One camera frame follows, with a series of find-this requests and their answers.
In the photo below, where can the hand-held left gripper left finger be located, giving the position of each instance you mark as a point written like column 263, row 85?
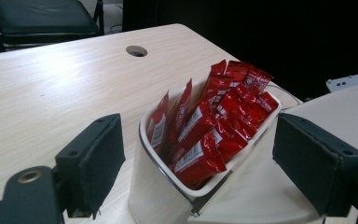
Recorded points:
column 90, row 168

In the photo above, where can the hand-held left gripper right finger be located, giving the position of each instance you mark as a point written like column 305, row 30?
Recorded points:
column 317, row 161

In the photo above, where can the white storage box with lid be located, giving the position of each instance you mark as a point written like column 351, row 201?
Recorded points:
column 261, row 199

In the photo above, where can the bunch of red packets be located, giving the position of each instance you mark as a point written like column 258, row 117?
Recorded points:
column 217, row 124

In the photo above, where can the black folding chair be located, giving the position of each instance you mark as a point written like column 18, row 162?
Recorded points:
column 43, row 18

